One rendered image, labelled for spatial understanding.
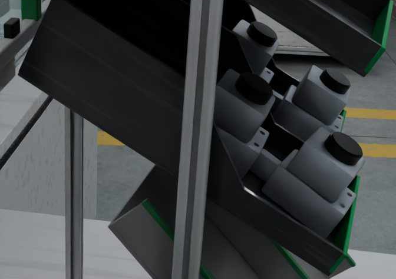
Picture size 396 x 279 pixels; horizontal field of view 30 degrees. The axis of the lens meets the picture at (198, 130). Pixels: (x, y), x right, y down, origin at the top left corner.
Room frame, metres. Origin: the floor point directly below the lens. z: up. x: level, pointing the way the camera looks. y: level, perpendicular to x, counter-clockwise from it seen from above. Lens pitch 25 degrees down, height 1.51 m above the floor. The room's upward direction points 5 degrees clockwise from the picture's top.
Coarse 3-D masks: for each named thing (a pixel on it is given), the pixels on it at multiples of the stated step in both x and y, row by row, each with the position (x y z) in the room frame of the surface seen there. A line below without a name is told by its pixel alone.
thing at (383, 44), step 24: (264, 0) 0.48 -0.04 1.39; (288, 0) 0.47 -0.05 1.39; (312, 0) 0.55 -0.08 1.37; (336, 0) 0.58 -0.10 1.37; (360, 0) 0.59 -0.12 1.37; (384, 0) 0.58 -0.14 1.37; (288, 24) 0.47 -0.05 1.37; (312, 24) 0.47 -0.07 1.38; (336, 24) 0.46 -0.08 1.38; (360, 24) 0.55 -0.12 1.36; (384, 24) 0.51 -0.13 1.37; (336, 48) 0.46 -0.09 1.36; (360, 48) 0.46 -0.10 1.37; (384, 48) 0.46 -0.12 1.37; (360, 72) 0.46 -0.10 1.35
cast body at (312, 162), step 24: (312, 144) 0.51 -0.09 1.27; (336, 144) 0.51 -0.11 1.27; (264, 168) 0.54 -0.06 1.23; (288, 168) 0.51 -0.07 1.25; (312, 168) 0.51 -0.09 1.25; (336, 168) 0.50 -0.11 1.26; (360, 168) 0.52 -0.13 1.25; (264, 192) 0.52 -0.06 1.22; (288, 192) 0.51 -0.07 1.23; (312, 192) 0.50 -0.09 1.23; (336, 192) 0.50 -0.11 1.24; (312, 216) 0.50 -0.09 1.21; (336, 216) 0.49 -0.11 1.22
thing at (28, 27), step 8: (48, 0) 0.71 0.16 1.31; (24, 24) 0.62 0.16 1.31; (32, 24) 0.63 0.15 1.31; (24, 32) 0.61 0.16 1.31; (32, 32) 0.63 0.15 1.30; (0, 40) 0.58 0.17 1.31; (8, 40) 0.58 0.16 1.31; (16, 40) 0.59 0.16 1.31; (24, 40) 0.61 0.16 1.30; (0, 48) 0.56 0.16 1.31; (8, 48) 0.57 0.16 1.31; (16, 48) 0.59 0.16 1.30; (0, 56) 0.55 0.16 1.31; (8, 56) 0.56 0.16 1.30; (0, 64) 0.54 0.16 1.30
